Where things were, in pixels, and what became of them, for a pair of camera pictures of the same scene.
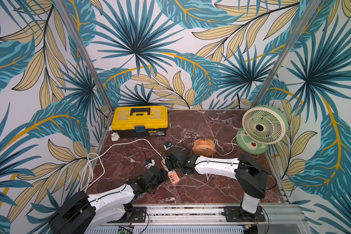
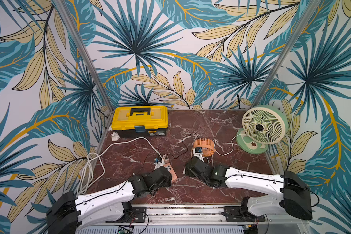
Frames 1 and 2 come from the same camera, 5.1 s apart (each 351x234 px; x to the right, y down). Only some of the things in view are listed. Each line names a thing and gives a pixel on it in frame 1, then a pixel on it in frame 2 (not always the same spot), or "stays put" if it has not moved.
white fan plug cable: (220, 154) stays put
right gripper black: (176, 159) to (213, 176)
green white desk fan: (263, 125) stays put
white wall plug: (115, 136) stays put
